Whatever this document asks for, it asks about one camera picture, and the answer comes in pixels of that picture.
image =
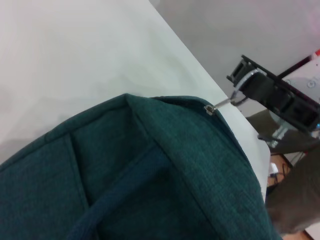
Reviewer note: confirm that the dark teal insulated lunch bag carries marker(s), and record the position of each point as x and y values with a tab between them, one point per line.
150	175

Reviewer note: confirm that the thin black rod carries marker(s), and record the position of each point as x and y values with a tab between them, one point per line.
295	67

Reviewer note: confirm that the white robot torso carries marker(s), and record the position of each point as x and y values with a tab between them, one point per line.
310	75

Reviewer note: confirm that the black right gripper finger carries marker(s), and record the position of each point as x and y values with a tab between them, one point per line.
265	92
236	75

